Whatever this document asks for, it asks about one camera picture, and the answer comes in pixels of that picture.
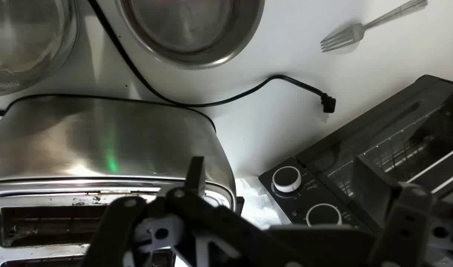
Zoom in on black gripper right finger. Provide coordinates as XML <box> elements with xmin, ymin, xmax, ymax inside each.
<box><xmin>369</xmin><ymin>185</ymin><xmax>434</xmax><ymax>267</ymax></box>

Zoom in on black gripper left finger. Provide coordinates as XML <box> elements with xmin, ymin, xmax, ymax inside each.
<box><xmin>81</xmin><ymin>197</ymin><xmax>146</xmax><ymax>267</ymax></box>

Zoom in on black toaster oven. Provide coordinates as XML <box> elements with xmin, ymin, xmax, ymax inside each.
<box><xmin>257</xmin><ymin>74</ymin><xmax>453</xmax><ymax>267</ymax></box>

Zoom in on silver metal toaster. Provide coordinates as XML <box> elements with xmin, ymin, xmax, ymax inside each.
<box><xmin>0</xmin><ymin>94</ymin><xmax>236</xmax><ymax>267</ymax></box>

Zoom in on glass bowl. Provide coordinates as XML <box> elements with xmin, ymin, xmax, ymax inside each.
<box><xmin>0</xmin><ymin>0</ymin><xmax>78</xmax><ymax>96</ymax></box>

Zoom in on stainless steel pot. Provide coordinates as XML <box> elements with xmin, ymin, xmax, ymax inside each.
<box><xmin>94</xmin><ymin>0</ymin><xmax>268</xmax><ymax>69</ymax></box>

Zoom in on black power cable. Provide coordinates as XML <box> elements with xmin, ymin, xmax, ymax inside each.
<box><xmin>86</xmin><ymin>0</ymin><xmax>337</xmax><ymax>114</ymax></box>

